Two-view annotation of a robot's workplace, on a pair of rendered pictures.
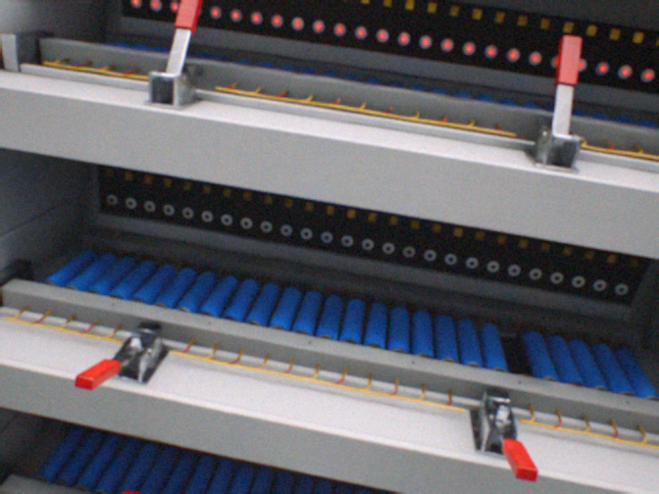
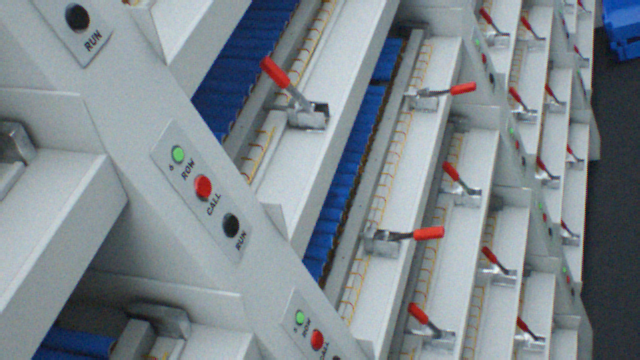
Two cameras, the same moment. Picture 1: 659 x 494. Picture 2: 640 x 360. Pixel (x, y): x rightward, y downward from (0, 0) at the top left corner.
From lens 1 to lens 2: 0.83 m
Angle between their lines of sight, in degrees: 60
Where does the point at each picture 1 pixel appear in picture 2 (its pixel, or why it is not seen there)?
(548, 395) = (409, 74)
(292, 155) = (359, 81)
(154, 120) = (336, 132)
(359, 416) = (416, 152)
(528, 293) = not seen: hidden behind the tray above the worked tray
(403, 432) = (426, 136)
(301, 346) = (379, 163)
